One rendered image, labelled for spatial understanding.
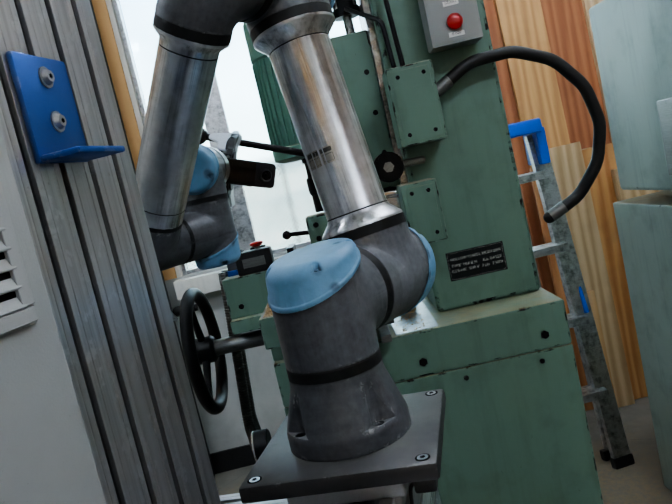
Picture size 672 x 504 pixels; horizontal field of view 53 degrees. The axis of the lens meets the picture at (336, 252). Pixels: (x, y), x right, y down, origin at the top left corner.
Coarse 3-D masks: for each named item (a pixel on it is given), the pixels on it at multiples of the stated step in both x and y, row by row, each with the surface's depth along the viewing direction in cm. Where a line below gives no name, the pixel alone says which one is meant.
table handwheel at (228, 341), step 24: (192, 288) 152; (192, 312) 144; (192, 336) 141; (216, 336) 165; (240, 336) 152; (192, 360) 139; (216, 360) 153; (192, 384) 140; (216, 384) 162; (216, 408) 147
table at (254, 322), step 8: (264, 312) 132; (232, 320) 149; (240, 320) 148; (248, 320) 147; (256, 320) 147; (264, 320) 126; (272, 320) 126; (232, 328) 148; (240, 328) 148; (248, 328) 148; (256, 328) 148; (264, 328) 126; (272, 328) 126; (264, 336) 126; (272, 336) 126; (272, 344) 127
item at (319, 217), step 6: (312, 216) 147; (318, 216) 147; (324, 216) 147; (306, 222) 147; (312, 222) 147; (318, 222) 147; (324, 222) 147; (312, 228) 147; (318, 228) 147; (324, 228) 147; (312, 234) 147; (318, 234) 147; (312, 240) 147; (318, 240) 147
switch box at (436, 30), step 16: (432, 0) 129; (448, 0) 129; (464, 0) 129; (432, 16) 129; (464, 16) 129; (432, 32) 129; (448, 32) 129; (480, 32) 129; (432, 48) 130; (448, 48) 134
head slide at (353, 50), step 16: (352, 32) 145; (336, 48) 139; (352, 48) 139; (368, 48) 139; (352, 64) 140; (368, 64) 140; (352, 80) 140; (368, 80) 140; (352, 96) 141; (368, 96) 141; (368, 112) 141; (384, 112) 141; (368, 128) 141; (384, 128) 141; (368, 144) 142; (384, 144) 142
